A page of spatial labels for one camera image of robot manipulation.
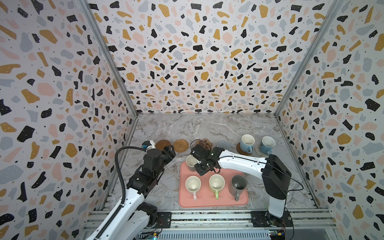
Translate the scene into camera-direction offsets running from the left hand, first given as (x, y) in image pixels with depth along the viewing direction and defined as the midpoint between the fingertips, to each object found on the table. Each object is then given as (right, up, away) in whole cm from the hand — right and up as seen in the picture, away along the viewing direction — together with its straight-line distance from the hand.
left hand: (170, 146), depth 76 cm
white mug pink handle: (+11, -22, +9) cm, 27 cm away
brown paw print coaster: (+18, -1, +28) cm, 34 cm away
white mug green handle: (+24, -21, +8) cm, 33 cm away
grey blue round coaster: (+32, -2, +27) cm, 42 cm away
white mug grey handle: (+10, -9, +8) cm, 16 cm away
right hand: (+13, -12, +8) cm, 20 cm away
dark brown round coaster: (-11, -2, +26) cm, 28 cm away
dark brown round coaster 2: (+41, -5, +24) cm, 48 cm away
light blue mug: (+56, -1, +17) cm, 59 cm away
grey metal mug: (+36, -22, +8) cm, 43 cm away
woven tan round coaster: (+2, -3, +27) cm, 28 cm away
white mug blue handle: (+45, 0, +20) cm, 50 cm away
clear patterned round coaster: (+54, -5, +25) cm, 60 cm away
